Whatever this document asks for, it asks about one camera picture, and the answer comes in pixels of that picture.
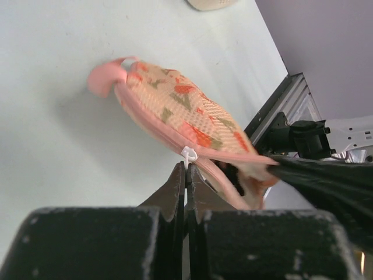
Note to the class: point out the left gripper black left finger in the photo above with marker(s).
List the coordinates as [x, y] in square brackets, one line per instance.
[142, 242]

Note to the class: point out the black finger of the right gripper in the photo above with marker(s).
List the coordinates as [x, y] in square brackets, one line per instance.
[343, 189]

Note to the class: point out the aluminium frame rail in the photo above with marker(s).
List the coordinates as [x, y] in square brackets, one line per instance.
[293, 98]

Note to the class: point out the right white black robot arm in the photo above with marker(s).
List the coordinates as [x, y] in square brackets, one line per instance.
[303, 154]

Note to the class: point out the cream plastic laundry basket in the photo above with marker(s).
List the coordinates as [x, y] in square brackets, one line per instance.
[210, 5]

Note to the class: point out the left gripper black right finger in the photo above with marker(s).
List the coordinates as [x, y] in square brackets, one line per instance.
[225, 243]

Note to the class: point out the floral orange bra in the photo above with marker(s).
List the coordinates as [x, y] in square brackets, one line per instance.
[172, 109]

